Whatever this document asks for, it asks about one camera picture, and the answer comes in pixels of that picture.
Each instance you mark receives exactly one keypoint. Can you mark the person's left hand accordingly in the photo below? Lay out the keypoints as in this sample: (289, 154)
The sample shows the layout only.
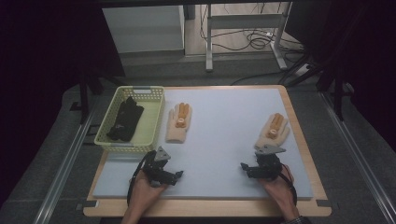
(146, 191)

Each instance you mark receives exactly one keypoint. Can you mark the black stand leg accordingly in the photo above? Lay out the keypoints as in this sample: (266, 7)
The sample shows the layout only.
(337, 93)
(84, 96)

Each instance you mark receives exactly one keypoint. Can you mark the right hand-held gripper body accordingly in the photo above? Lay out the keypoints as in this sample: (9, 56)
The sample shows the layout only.
(267, 166)

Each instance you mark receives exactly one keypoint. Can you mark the pale yellow plastic basket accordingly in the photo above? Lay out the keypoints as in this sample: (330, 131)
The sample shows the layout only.
(153, 124)

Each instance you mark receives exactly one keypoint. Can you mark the white cabinet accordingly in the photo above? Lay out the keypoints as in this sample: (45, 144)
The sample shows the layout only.
(143, 29)

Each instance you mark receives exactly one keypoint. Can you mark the white power strip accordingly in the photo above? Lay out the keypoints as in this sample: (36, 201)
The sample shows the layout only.
(302, 70)

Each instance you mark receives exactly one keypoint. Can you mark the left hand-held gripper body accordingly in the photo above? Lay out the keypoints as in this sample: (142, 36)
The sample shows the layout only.
(157, 169)

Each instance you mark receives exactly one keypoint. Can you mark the black glove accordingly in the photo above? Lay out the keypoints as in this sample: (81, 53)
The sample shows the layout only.
(126, 119)

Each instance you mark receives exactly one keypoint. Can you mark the beige glove with orange print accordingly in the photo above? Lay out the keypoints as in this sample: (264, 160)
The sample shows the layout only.
(176, 132)
(267, 138)

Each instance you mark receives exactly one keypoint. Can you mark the person's right hand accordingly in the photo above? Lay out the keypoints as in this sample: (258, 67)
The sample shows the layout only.
(278, 189)

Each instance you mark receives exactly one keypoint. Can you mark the white foam mat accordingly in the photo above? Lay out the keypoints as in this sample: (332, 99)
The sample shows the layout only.
(224, 130)

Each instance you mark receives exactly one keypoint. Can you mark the aluminium rail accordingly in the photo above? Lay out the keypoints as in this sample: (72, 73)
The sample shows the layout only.
(62, 168)
(361, 161)

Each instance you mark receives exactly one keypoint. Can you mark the white metal stand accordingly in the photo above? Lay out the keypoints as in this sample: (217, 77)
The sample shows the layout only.
(246, 21)

